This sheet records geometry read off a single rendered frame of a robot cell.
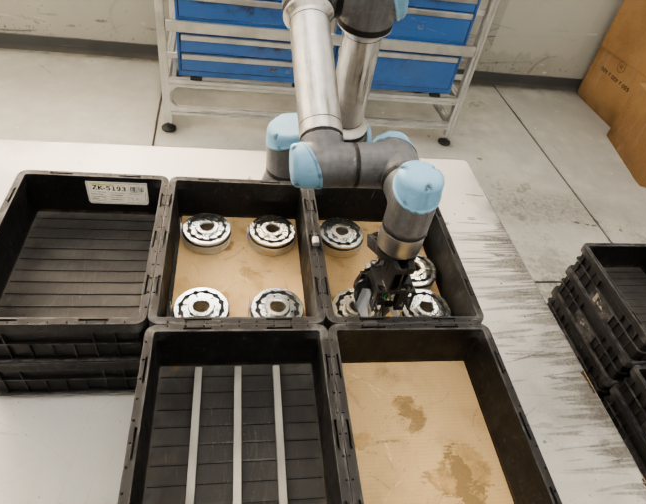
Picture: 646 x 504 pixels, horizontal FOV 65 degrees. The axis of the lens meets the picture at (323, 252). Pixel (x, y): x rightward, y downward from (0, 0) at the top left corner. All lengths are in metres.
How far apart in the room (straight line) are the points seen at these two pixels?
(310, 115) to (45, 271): 0.61
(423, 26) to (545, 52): 1.63
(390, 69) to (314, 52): 2.07
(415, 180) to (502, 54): 3.50
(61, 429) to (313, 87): 0.75
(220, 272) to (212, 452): 0.38
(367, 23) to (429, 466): 0.82
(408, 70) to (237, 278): 2.15
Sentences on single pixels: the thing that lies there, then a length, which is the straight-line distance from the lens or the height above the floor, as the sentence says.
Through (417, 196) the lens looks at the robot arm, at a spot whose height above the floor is 1.19.
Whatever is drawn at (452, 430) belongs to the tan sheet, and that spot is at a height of 0.83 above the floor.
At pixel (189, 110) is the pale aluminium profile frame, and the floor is 0.13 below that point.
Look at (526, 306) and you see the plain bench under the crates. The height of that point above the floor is 0.70.
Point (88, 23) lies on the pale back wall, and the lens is 3.84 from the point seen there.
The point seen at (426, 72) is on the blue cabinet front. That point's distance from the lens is 3.07.
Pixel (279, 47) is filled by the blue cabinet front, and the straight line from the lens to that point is 2.83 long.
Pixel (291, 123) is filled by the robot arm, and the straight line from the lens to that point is 1.32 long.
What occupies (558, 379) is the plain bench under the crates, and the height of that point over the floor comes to 0.70.
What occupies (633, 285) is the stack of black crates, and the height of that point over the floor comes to 0.49.
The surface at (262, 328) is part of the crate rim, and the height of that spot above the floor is 0.93.
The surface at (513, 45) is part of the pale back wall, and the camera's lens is 4.24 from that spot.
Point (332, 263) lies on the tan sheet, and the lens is 1.13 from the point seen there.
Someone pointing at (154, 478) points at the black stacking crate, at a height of 0.83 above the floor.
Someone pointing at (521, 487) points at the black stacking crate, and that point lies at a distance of 0.92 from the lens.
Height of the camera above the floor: 1.63
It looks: 44 degrees down
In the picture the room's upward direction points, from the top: 11 degrees clockwise
